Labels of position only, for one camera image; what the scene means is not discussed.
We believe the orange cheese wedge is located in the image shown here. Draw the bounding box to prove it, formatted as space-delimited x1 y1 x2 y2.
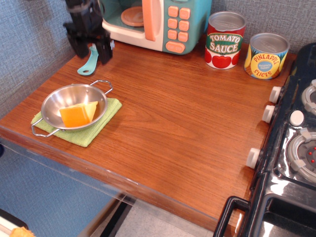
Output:
59 101 98 127

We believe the white stove knob top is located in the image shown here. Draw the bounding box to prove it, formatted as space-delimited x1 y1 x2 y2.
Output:
269 86 282 104

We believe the orange microwave turntable plate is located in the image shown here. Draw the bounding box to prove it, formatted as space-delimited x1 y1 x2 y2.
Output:
121 6 144 27

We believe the orange object bottom left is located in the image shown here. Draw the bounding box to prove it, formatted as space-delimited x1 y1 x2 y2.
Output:
9 227 35 237

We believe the white stove knob bottom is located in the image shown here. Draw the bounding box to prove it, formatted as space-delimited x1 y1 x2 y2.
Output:
246 148 261 169

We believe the teal brush with white bristles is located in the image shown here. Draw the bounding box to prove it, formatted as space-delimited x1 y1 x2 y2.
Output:
77 44 99 76

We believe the white stove knob middle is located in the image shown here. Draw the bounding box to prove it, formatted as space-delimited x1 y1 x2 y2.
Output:
262 105 275 123

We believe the grey stove burner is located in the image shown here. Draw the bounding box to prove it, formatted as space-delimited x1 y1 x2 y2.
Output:
301 79 316 116
287 128 316 183

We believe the black toy stove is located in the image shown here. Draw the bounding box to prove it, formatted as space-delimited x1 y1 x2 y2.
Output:
213 42 316 237

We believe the white round stove button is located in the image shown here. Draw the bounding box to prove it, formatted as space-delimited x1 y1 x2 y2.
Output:
289 110 304 126

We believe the pineapple slices can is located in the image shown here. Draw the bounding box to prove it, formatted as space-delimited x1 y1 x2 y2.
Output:
244 33 290 80

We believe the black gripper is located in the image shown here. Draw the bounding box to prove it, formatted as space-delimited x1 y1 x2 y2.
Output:
63 0 114 64

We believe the steel bowl with handles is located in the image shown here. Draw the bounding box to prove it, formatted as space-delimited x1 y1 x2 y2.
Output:
31 80 113 137

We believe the grey stove burner upper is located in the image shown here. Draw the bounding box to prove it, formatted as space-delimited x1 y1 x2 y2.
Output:
301 79 316 116

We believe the teal toy microwave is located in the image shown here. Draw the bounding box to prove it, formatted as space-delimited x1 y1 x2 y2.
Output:
99 0 212 55

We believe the grey stove burner lower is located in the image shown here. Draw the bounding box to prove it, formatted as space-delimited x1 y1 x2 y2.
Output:
287 128 316 183

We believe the black oven door handle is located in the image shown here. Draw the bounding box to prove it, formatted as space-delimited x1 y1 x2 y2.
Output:
213 196 251 237

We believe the green cloth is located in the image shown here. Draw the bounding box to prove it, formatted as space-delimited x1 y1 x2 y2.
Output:
31 98 122 148

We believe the tomato sauce can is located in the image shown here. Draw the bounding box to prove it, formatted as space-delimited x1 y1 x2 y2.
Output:
204 11 246 70

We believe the white stove knob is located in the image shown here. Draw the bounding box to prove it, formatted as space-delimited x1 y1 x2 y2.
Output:
246 148 261 169
262 105 275 123
269 86 282 104

